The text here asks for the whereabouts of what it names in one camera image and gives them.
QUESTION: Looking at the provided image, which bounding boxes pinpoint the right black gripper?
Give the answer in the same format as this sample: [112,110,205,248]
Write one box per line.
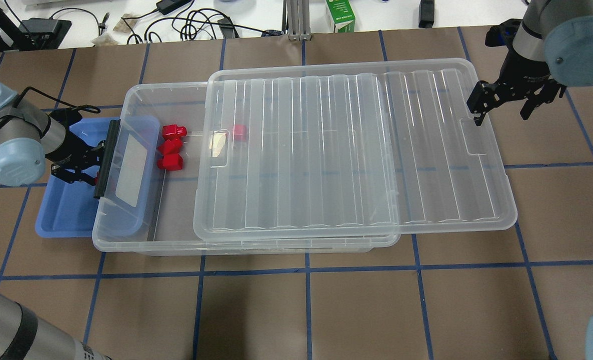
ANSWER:
[466,78,567,126]

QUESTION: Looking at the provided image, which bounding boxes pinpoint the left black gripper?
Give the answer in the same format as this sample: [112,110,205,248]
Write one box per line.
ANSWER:
[49,137,107,186]

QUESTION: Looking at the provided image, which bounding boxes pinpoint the clear plastic box lid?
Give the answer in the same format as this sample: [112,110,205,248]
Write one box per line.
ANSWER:
[193,58,518,249]

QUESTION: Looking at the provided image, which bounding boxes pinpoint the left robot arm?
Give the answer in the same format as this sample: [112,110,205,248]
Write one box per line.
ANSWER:
[0,82,109,360]

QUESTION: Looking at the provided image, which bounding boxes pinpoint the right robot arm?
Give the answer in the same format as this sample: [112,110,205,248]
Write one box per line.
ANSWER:
[472,0,593,360]

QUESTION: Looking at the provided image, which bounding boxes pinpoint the clear plastic storage box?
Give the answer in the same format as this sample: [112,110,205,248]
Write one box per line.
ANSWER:
[91,76,401,256]

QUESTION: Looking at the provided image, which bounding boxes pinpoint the blue plastic tray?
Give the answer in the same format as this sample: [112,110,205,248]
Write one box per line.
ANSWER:
[34,117,112,239]

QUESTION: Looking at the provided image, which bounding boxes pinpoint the red block under lid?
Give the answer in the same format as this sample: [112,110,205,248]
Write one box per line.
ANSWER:
[232,124,248,142]

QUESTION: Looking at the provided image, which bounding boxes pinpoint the green white carton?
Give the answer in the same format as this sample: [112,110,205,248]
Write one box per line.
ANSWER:
[325,0,357,34]

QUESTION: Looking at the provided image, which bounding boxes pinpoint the black power adapter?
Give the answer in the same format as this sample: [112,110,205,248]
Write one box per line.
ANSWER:
[217,17,240,39]

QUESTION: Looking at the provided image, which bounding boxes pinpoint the black box handle bar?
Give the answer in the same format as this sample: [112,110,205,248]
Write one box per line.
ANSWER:
[93,119,121,199]

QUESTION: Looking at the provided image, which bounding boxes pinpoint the black cables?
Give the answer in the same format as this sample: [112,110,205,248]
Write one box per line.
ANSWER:
[46,0,282,46]

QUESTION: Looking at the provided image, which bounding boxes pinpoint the aluminium frame post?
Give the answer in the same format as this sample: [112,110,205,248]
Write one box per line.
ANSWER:
[282,0,311,41]

